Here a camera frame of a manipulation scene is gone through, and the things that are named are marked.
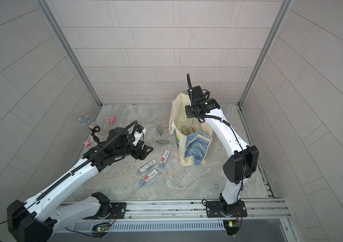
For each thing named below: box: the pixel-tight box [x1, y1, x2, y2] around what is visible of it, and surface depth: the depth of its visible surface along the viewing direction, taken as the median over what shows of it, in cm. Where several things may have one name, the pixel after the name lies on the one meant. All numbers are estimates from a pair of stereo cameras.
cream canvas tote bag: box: [168, 92, 214, 167], surface depth 80 cm
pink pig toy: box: [108, 115, 118, 125], surface depth 107 cm
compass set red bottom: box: [137, 168, 158, 189], surface depth 82 cm
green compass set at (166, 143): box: [155, 140, 171, 147], surface depth 96 cm
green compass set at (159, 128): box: [156, 125, 163, 137], surface depth 102 cm
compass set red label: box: [158, 149, 171, 170], surface depth 88 cm
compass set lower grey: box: [138, 159, 157, 173], surface depth 86 cm
